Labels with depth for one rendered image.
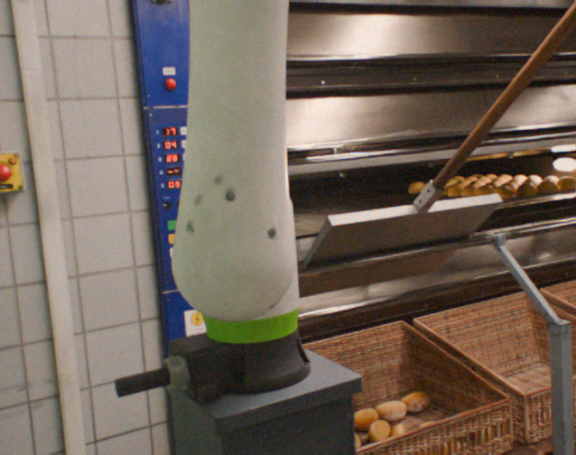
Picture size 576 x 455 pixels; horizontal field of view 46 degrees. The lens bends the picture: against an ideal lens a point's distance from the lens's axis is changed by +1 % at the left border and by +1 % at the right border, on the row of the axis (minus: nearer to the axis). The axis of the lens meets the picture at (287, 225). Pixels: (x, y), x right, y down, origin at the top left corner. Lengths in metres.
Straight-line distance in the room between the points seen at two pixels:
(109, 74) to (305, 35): 0.61
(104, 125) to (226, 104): 1.23
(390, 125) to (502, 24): 0.62
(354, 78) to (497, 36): 0.63
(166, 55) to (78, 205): 0.46
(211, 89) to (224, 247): 0.15
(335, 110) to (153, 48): 0.62
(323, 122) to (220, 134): 1.50
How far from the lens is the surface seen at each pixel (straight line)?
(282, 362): 0.86
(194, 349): 0.85
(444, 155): 2.24
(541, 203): 2.78
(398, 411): 2.22
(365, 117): 2.23
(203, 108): 0.67
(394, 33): 2.33
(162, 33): 1.91
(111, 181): 1.88
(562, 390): 2.04
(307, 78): 2.12
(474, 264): 2.56
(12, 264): 1.85
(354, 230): 1.66
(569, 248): 2.91
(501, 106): 1.53
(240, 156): 0.65
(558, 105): 2.84
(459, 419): 1.95
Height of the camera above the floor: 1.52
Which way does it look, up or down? 8 degrees down
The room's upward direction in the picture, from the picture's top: 4 degrees counter-clockwise
